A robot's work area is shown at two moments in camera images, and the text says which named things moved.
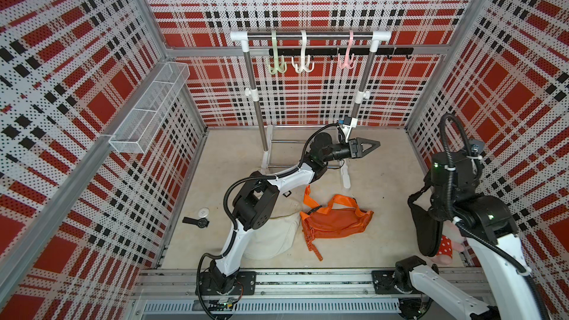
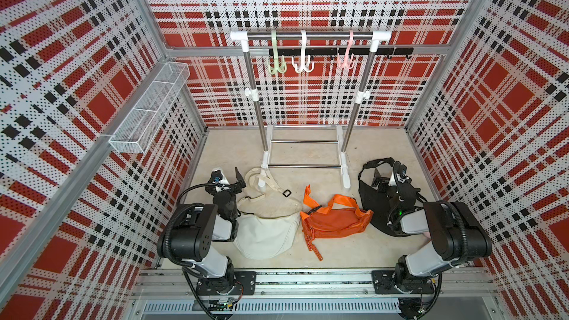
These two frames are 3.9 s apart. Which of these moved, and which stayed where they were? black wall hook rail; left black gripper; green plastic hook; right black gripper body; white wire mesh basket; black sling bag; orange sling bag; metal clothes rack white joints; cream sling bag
Moved: right black gripper body; black sling bag; left black gripper
Stayed: black wall hook rail; green plastic hook; orange sling bag; metal clothes rack white joints; white wire mesh basket; cream sling bag
